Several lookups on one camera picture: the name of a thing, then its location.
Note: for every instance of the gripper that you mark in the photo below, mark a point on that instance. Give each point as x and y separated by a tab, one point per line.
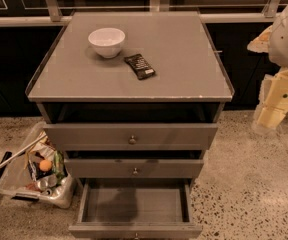
273	102

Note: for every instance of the grey bottom drawer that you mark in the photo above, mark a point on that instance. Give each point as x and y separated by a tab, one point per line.
136	209

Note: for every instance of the grey drawer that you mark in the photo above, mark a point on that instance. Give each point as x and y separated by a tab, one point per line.
136	209
130	136
134	164

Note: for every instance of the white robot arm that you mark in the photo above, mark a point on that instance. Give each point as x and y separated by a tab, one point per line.
274	41

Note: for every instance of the grey drawer cabinet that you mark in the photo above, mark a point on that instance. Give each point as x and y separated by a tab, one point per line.
76	85

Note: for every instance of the grey middle drawer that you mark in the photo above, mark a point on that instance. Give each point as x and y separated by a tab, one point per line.
134	164

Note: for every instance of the grey top drawer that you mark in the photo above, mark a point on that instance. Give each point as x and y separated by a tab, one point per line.
130	136

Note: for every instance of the black snack packet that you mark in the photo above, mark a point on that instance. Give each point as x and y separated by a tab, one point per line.
140	66

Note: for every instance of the white ceramic bowl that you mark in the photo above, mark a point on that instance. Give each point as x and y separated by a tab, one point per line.
107	42

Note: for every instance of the green snack bag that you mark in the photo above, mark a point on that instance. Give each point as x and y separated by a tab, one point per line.
58	166

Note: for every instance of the white stick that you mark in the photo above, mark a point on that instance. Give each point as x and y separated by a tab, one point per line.
22	151

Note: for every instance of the orange fruit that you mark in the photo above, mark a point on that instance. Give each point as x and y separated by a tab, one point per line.
45	165

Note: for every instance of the clear plastic storage bin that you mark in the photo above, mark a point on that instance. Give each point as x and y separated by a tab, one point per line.
21	174

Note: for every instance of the silver can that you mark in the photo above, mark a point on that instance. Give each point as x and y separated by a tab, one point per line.
42	185

